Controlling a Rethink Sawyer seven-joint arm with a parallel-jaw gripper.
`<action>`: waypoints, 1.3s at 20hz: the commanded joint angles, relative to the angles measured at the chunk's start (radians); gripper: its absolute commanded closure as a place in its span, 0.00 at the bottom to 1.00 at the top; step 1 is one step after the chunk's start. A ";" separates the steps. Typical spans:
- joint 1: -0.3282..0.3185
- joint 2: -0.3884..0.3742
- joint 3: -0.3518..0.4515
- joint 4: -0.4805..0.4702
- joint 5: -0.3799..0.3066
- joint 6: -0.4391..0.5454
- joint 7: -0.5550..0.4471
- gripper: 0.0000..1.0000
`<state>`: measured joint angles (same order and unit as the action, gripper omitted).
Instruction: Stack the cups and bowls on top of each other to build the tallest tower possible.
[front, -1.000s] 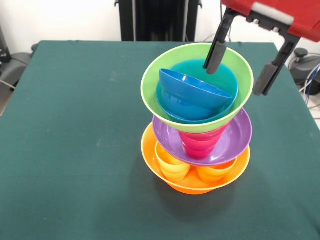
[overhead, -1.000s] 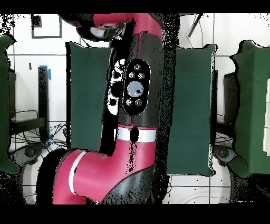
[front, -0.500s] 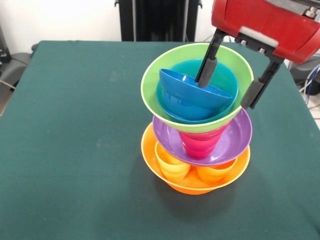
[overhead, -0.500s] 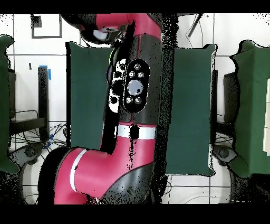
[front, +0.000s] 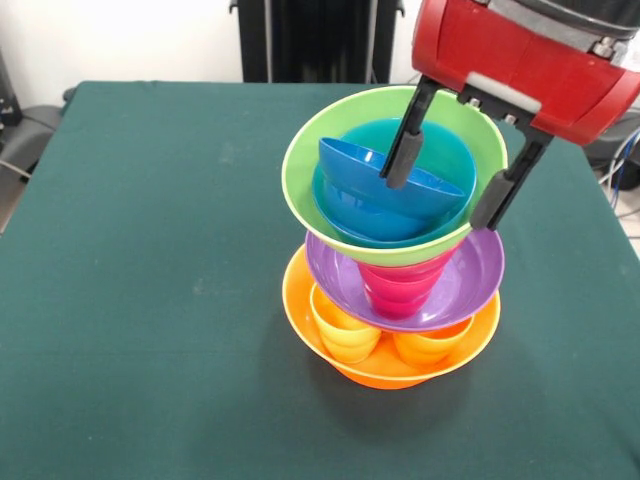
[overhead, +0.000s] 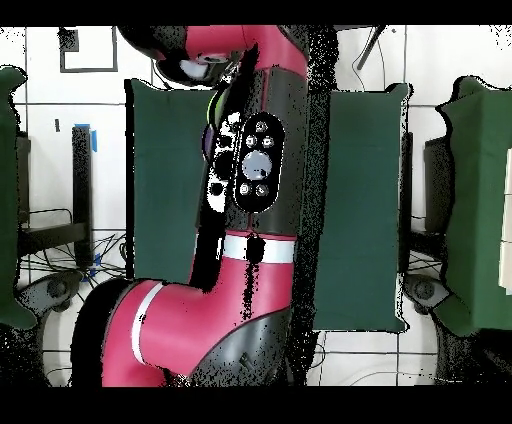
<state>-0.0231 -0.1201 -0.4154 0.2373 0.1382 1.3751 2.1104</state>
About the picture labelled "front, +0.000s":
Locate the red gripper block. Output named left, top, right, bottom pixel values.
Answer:
left=378, top=0, right=640, bottom=231

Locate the light blue bowl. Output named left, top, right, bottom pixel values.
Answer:
left=311, top=118, right=478, bottom=245

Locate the dark blue bowl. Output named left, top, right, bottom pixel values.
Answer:
left=318, top=137, right=466, bottom=222

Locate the purple bowl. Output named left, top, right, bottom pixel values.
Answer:
left=304, top=229, right=506, bottom=334

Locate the red-pink bowl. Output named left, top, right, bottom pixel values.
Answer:
left=357, top=242, right=461, bottom=287

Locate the red-pink cup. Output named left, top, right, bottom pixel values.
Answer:
left=363, top=277, right=435, bottom=320

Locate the light green bowl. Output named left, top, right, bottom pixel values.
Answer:
left=281, top=85, right=510, bottom=267

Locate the orange cup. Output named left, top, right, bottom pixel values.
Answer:
left=392, top=317, right=474, bottom=370

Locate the yellow cup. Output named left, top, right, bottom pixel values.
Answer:
left=309, top=283, right=381, bottom=364

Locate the large orange bowl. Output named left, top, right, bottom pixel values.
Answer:
left=281, top=244, right=502, bottom=390

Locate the dark green tablecloth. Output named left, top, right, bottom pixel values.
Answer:
left=0, top=79, right=640, bottom=480

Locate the black metal stand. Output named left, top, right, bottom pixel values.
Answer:
left=0, top=49, right=24, bottom=126

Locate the tangle of cables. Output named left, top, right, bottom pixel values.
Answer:
left=597, top=127, right=640, bottom=219

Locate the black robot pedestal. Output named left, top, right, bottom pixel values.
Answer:
left=229, top=0, right=419, bottom=84

